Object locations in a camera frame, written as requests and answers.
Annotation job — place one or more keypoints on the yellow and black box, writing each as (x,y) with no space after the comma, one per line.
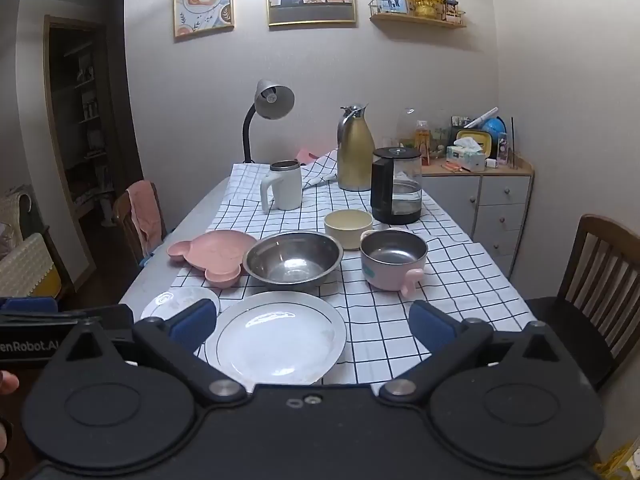
(472,139)

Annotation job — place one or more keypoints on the large white plate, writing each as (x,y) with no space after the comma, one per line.
(280,335)

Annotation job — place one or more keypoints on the white mug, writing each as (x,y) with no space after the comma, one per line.
(287,190)

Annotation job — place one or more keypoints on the yellow quilted cushion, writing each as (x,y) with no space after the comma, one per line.
(27,265)

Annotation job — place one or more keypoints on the dark wooden bookshelf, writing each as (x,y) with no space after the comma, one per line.
(80,110)

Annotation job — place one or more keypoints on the person's left hand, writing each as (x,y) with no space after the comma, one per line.
(7,384)

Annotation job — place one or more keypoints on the stainless steel bowl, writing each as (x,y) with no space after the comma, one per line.
(292,260)

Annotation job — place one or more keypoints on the dark wooden slatted chair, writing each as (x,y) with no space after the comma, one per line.
(575,320)

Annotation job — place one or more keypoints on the glass electric kettle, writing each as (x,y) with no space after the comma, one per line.
(382,190)

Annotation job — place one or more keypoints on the white tube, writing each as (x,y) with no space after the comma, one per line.
(482,116)

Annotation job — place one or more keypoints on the pink towel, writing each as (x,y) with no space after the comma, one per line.
(145,210)

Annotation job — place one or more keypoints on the small lantern ornament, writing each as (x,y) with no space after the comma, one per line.
(451,7)

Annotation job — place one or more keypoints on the orange bottle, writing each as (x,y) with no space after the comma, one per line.
(423,140)

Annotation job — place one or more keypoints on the cream bowl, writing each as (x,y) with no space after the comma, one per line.
(347,234)

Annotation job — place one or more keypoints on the small white plate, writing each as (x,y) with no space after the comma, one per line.
(172,300)

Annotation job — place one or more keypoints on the yellow cartoon box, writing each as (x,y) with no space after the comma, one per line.
(625,462)

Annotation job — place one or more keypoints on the grey desk lamp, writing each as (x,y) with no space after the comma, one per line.
(272,100)

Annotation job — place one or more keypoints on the pink bear-shaped plate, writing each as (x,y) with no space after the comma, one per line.
(215,250)

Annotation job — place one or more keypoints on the white checked tablecloth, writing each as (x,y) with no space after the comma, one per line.
(450,285)

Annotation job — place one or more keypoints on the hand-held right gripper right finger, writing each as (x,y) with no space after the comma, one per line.
(432,327)

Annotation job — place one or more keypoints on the pink pot with steel liner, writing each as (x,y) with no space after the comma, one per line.
(387,275)

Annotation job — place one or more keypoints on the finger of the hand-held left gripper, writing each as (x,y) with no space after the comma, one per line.
(30,304)
(40,316)

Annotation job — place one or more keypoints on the grey drawer cabinet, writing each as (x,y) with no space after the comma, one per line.
(500,200)

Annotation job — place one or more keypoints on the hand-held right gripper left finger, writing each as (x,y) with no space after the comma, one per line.
(192,324)

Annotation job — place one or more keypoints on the gold thermos jug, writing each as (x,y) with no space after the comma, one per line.
(355,160)

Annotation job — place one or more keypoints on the pink cloth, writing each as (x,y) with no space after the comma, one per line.
(306,155)

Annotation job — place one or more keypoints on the blue globe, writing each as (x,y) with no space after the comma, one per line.
(495,127)

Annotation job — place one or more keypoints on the wooden chair with towel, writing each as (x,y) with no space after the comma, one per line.
(122,215)

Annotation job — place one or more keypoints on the wooden wall shelf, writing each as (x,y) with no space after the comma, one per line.
(417,20)

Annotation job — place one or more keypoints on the tissue box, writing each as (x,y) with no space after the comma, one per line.
(465,159)

